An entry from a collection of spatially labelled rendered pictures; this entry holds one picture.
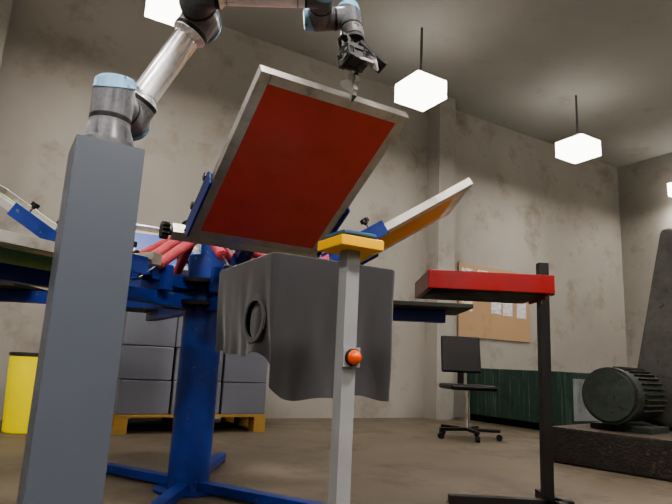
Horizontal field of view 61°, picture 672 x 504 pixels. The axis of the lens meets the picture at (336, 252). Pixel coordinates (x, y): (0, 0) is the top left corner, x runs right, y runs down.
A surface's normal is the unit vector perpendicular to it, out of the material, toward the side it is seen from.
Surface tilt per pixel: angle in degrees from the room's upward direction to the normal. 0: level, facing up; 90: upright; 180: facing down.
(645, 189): 90
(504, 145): 90
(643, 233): 90
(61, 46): 90
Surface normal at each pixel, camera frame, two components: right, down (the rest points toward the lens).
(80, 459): 0.52, -0.14
